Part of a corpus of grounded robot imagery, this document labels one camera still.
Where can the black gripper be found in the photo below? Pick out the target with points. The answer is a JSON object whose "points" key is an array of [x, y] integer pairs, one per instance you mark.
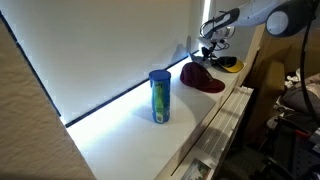
{"points": [[207, 53]]}

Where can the grey denim baseball cap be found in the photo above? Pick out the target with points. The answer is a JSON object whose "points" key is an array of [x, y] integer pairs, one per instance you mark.
{"points": [[200, 60]]}

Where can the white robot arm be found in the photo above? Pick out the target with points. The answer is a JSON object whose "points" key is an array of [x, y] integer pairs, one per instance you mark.
{"points": [[282, 18]]}

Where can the maroon baseball cap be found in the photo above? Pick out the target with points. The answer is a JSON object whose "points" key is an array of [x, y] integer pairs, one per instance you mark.
{"points": [[196, 76]]}

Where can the black and yellow cap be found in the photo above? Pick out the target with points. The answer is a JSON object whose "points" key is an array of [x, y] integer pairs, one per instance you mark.
{"points": [[230, 63]]}

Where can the blue tennis ball container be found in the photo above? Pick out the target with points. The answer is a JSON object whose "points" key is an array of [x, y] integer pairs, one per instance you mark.
{"points": [[160, 87]]}

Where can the white radiator heater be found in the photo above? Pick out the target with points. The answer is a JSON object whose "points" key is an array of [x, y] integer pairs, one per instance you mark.
{"points": [[219, 134]]}

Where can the white box with picture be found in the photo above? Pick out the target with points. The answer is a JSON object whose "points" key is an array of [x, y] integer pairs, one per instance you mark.
{"points": [[195, 169]]}

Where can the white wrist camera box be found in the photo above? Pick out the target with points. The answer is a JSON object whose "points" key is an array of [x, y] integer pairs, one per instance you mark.
{"points": [[206, 43]]}

